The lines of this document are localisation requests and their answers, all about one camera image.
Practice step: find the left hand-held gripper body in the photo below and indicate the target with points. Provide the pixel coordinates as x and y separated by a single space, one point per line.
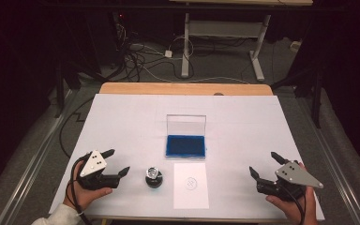
92 164

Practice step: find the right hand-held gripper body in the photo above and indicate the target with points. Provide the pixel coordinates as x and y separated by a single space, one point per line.
293 175

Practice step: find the stamp with crystal knob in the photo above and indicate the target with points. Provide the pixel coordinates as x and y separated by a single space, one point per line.
152 172

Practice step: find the black round stamp base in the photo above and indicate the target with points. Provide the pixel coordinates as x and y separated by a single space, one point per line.
154 184

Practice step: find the blue ink pad clear-lid box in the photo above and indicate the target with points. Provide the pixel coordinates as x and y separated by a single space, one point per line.
185 146

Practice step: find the person's left hand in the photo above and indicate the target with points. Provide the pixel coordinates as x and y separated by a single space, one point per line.
86 197

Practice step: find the person's right hand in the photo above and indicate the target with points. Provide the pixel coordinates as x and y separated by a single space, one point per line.
295 211

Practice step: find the large white board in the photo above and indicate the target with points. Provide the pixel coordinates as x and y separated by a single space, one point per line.
122 125

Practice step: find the white paper sheet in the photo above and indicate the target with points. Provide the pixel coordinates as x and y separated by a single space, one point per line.
197 200

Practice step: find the black stand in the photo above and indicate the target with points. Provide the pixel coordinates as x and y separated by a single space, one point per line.
59 93
317 103

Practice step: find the wooden table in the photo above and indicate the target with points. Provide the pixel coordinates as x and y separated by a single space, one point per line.
184 88

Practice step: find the white power strip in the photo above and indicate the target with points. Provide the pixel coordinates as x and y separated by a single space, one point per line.
295 46

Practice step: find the white power adapter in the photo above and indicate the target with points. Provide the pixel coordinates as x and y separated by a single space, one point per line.
168 53

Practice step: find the metal floor rail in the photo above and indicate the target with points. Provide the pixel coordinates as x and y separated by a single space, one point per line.
34 168
334 168

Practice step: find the white metal-frame desk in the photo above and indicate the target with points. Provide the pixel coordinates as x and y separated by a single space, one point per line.
186 47

